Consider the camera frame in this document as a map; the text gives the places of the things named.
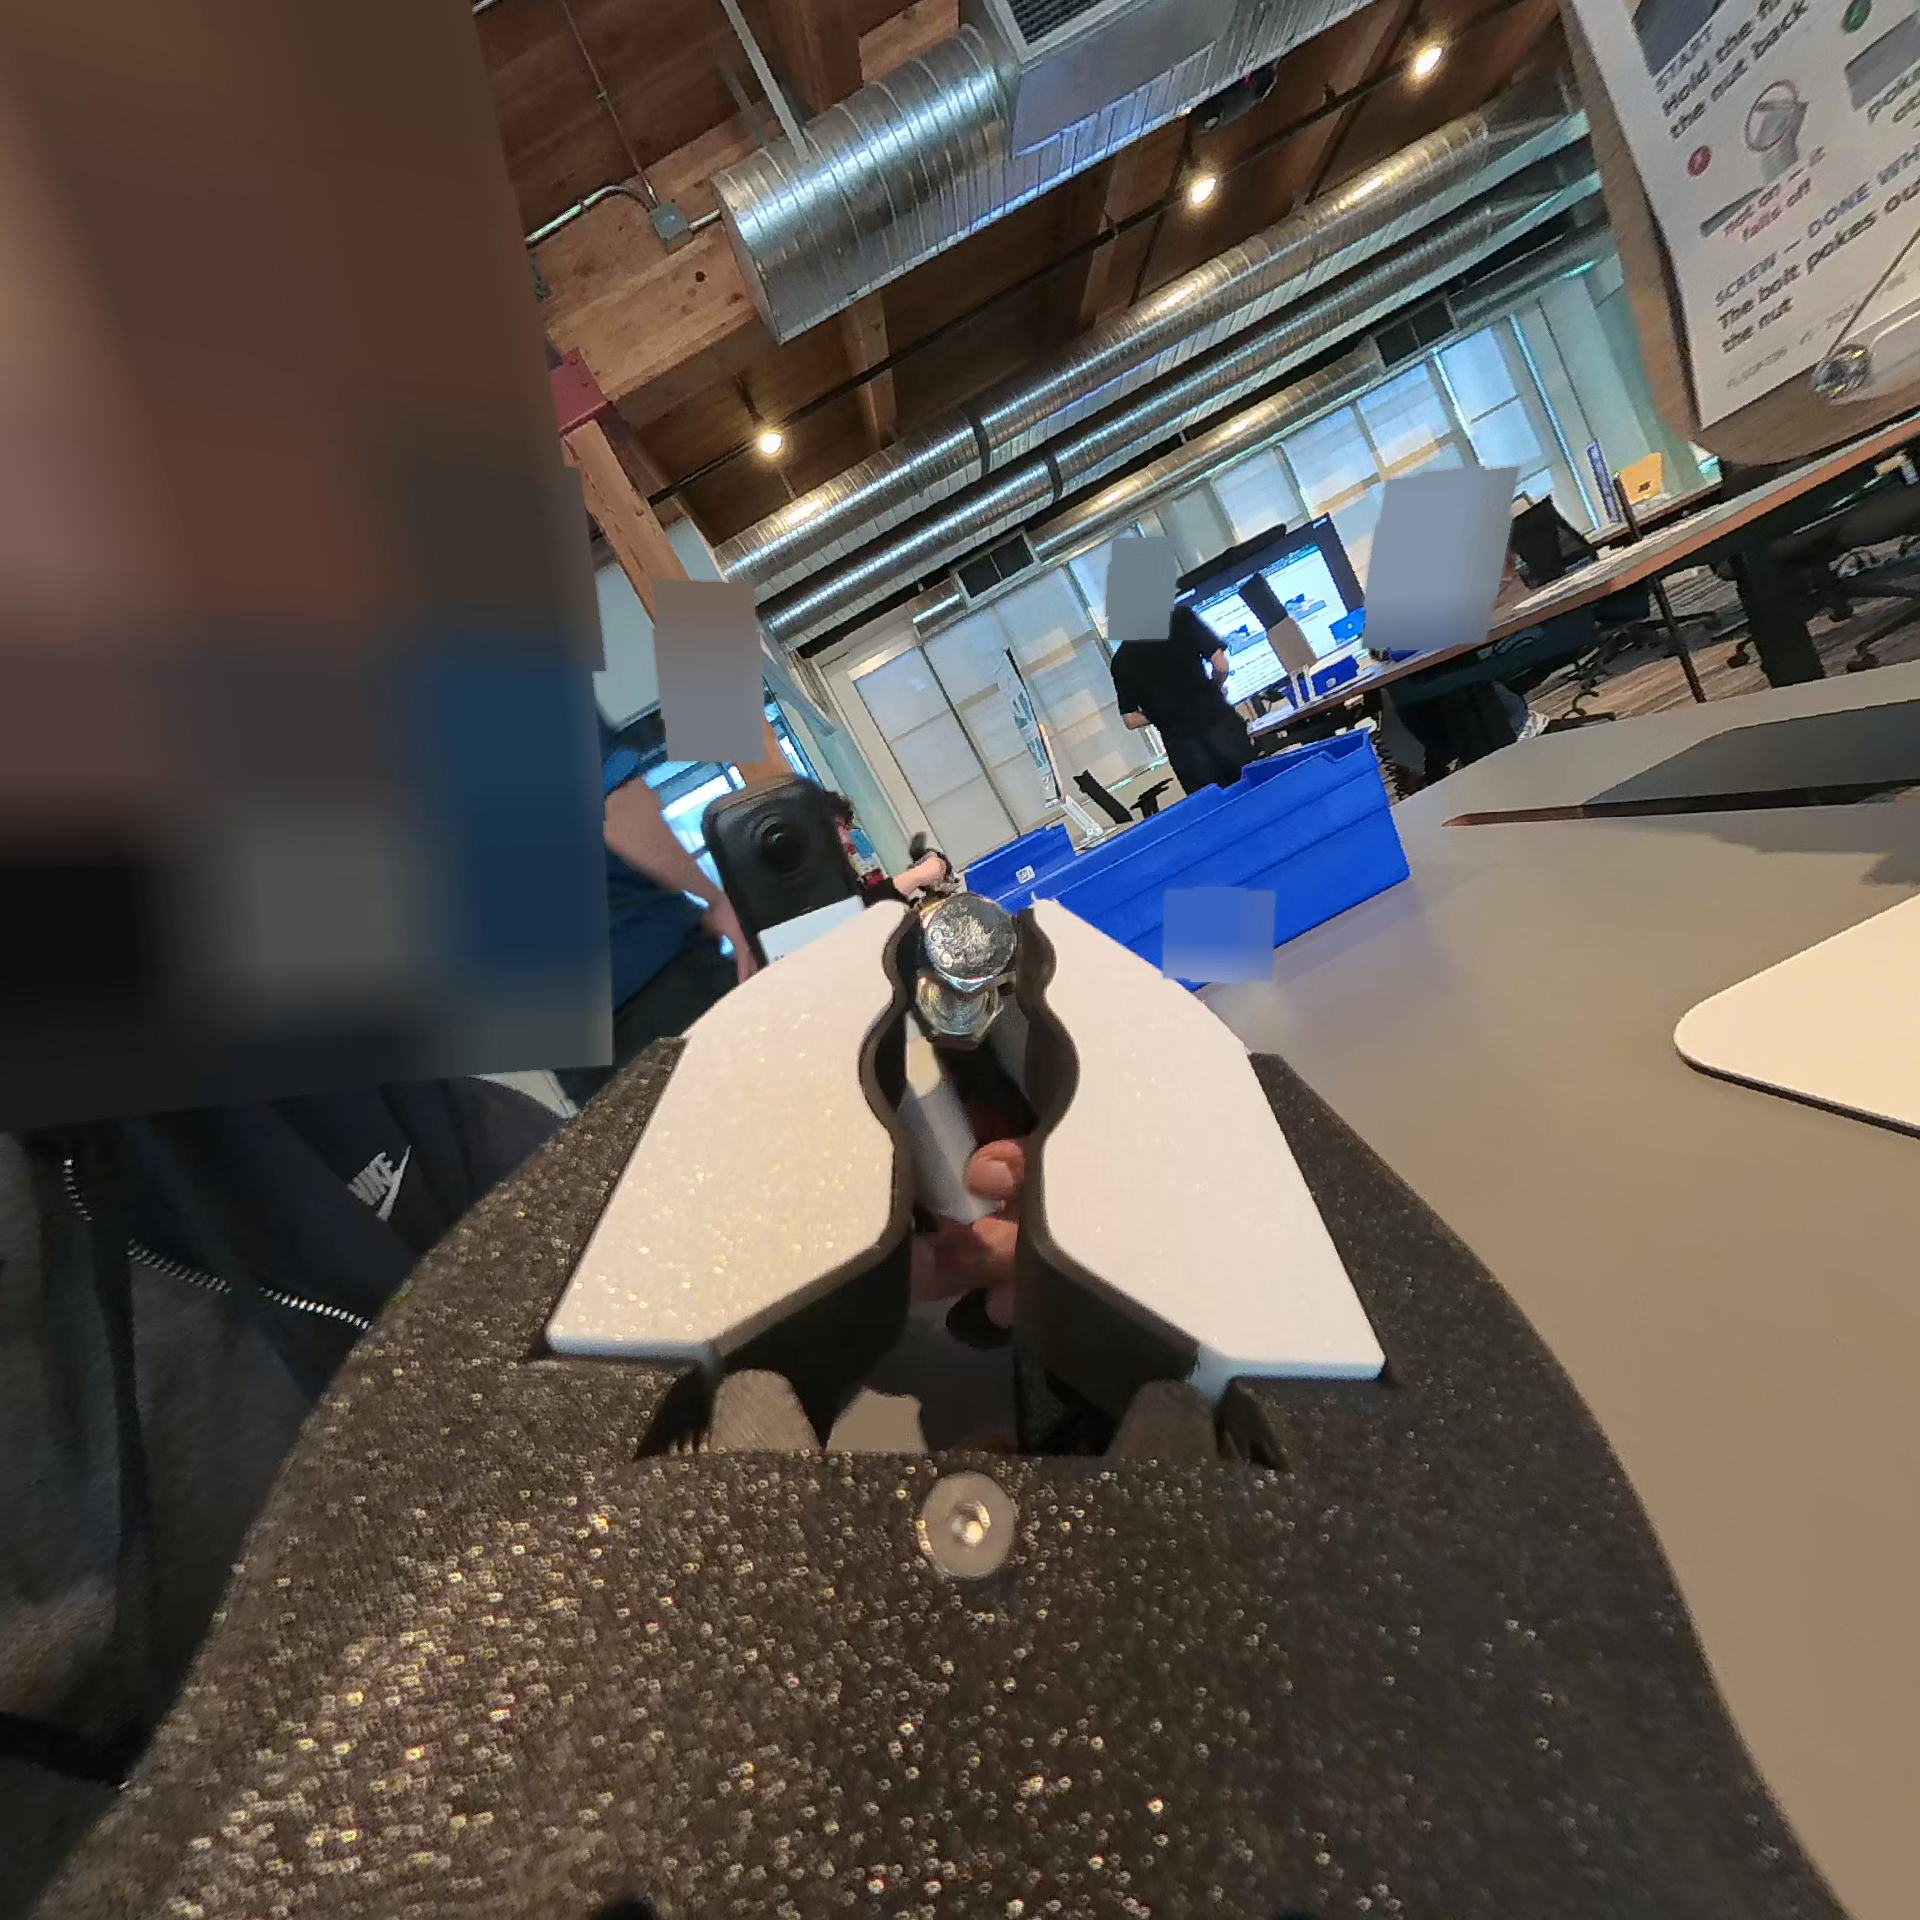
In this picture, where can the wooden sign board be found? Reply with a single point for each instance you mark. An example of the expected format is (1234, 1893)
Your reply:
(1799, 436)

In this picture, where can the person's dark jacket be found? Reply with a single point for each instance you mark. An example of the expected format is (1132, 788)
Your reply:
(302, 1198)

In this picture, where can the metal hex bolt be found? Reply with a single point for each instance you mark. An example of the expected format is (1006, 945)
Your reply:
(972, 937)

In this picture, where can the roll-up banner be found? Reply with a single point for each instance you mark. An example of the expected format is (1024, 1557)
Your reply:
(1031, 736)

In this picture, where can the brown top office desk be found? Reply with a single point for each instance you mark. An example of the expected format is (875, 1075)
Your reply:
(1650, 561)

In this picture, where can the black office chair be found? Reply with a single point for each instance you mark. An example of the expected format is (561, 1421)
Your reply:
(1547, 540)

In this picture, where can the large display screen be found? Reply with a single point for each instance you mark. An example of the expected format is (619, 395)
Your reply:
(1303, 587)

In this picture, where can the rectangular metal air vent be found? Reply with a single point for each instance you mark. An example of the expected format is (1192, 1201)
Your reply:
(1171, 60)

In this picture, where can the long spiral air duct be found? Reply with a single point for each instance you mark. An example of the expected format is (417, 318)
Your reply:
(1048, 466)
(1142, 324)

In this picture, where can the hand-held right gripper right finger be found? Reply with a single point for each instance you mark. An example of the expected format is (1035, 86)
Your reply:
(1185, 1170)

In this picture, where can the white stand base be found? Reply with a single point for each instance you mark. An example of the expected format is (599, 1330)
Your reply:
(1817, 1021)

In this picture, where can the metal hex nut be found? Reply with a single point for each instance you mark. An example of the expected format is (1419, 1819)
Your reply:
(959, 1007)

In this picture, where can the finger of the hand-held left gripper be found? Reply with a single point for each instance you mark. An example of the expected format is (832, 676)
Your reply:
(950, 1147)

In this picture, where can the yellow sign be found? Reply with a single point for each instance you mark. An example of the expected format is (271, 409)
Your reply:
(1643, 478)

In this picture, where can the small blue plastic bin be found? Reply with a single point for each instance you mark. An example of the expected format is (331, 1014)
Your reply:
(1020, 865)

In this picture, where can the large blue plastic bin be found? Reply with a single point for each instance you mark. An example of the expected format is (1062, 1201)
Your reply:
(1274, 839)

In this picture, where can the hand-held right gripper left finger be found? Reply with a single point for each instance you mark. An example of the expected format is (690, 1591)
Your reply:
(735, 1186)

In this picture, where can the wide spiral air duct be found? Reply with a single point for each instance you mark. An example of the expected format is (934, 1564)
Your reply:
(869, 182)

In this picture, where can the printed instruction sheet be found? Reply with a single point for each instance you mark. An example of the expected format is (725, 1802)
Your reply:
(1754, 195)

